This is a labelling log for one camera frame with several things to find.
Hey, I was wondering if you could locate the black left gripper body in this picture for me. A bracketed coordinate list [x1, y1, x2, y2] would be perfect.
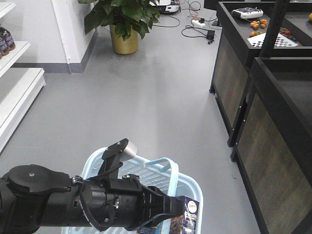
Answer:
[79, 174, 150, 232]

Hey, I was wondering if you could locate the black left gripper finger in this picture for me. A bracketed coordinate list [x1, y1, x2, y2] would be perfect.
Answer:
[140, 214, 171, 227]
[148, 186, 184, 217]

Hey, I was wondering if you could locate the light blue plastic basket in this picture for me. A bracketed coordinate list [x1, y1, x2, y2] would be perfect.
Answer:
[61, 147, 203, 234]

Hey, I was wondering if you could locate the blue Chocofello cookie box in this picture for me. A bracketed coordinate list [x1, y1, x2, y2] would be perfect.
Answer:
[136, 195, 200, 234]

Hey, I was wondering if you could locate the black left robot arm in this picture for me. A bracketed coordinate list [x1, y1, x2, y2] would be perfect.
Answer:
[0, 165, 184, 234]

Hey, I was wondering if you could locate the white store shelving unit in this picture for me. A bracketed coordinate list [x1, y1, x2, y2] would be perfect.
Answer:
[0, 0, 46, 152]

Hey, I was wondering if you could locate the gold plant pot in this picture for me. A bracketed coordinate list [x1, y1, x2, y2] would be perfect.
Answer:
[110, 25, 138, 55]

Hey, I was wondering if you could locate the white power strip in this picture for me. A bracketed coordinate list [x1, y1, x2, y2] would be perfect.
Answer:
[191, 19, 205, 27]

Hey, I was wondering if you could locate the green potted plant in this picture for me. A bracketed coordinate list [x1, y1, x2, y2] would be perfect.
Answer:
[78, 0, 160, 40]

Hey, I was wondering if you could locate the checkerboard calibration sheet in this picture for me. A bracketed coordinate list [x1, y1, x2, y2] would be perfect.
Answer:
[247, 33, 299, 47]

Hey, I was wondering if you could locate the white game controller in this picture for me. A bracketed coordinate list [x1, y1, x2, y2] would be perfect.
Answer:
[231, 7, 263, 19]

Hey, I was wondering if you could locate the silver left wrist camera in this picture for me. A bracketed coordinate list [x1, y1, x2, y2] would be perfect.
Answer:
[101, 138, 138, 162]

